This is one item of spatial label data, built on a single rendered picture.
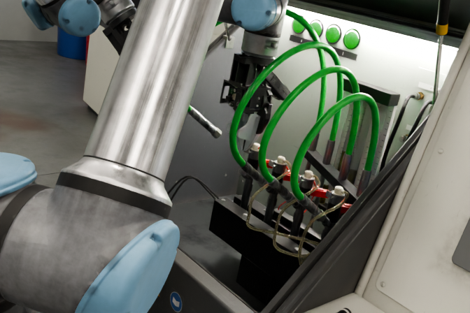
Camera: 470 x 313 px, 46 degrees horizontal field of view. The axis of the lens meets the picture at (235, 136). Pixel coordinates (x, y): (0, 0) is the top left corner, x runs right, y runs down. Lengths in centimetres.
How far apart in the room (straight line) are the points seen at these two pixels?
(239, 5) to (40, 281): 63
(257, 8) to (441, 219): 48
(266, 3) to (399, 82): 46
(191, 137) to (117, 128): 99
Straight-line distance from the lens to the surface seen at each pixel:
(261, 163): 102
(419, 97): 128
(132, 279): 50
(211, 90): 152
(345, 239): 98
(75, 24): 106
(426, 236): 101
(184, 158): 154
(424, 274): 101
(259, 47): 112
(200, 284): 103
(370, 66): 138
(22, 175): 57
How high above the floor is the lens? 150
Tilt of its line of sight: 17 degrees down
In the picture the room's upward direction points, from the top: 11 degrees clockwise
